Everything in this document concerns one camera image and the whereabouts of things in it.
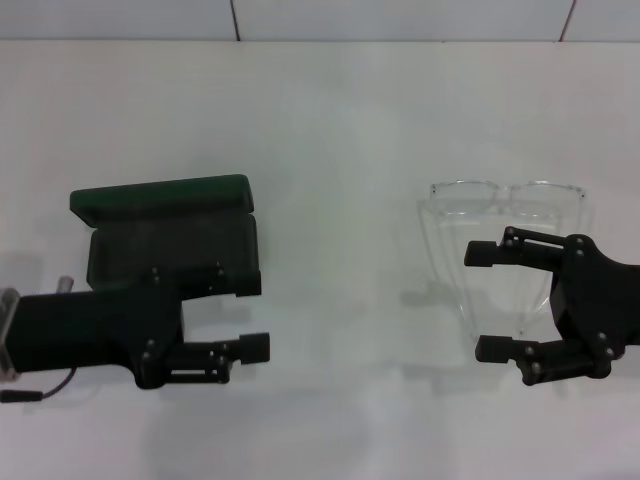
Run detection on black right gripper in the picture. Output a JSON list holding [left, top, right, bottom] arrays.
[[463, 226, 640, 387]]

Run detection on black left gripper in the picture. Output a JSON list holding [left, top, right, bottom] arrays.
[[9, 262, 272, 392]]

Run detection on clear transparent glasses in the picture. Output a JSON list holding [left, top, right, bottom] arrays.
[[417, 179, 588, 343]]

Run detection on green glasses case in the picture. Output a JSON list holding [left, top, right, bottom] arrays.
[[68, 173, 264, 301]]

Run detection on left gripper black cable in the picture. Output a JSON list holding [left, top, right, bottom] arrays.
[[0, 367, 77, 404]]

